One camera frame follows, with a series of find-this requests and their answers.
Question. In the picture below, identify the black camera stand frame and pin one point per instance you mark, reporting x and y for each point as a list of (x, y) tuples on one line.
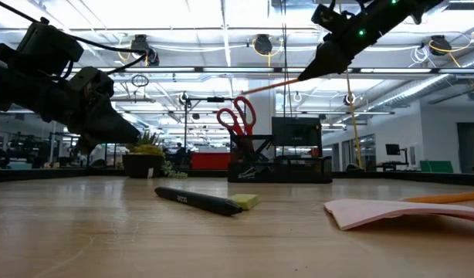
[(186, 123)]

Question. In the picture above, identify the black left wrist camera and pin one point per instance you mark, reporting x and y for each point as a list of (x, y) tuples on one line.
[(48, 46)]

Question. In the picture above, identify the yellow-green sticky note pad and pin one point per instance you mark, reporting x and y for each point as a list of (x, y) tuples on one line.
[(246, 201)]

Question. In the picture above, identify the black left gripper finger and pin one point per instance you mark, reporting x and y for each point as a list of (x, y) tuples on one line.
[(84, 144), (105, 123)]

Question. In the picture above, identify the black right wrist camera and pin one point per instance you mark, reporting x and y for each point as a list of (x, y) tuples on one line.
[(331, 17)]

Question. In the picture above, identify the black pen white print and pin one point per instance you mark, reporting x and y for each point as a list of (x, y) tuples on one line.
[(198, 201)]

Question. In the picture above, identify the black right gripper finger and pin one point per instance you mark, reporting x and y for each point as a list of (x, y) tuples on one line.
[(326, 62)]

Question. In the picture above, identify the green panel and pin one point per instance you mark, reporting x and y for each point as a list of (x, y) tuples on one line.
[(436, 167)]

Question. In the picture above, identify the pink sticky note pad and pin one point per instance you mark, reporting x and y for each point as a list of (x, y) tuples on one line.
[(395, 212)]

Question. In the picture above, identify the person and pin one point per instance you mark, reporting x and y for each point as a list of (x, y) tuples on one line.
[(179, 148)]

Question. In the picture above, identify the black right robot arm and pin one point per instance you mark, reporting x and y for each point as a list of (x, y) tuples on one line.
[(422, 5)]

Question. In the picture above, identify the red cabinet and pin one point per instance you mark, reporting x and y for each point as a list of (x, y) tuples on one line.
[(210, 160)]

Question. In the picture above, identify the black monitor on stand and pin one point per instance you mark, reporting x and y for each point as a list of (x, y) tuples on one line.
[(392, 149)]

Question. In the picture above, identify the black mesh desk organizer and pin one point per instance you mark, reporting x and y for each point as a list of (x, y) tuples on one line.
[(279, 170)]

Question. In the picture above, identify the black aluminium table frame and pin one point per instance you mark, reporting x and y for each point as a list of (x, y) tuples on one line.
[(67, 174)]

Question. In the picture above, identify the potted succulent black pot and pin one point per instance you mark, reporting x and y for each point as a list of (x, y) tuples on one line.
[(144, 160)]

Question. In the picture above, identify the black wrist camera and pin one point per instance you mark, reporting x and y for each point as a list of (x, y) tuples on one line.
[(331, 17), (48, 46)]

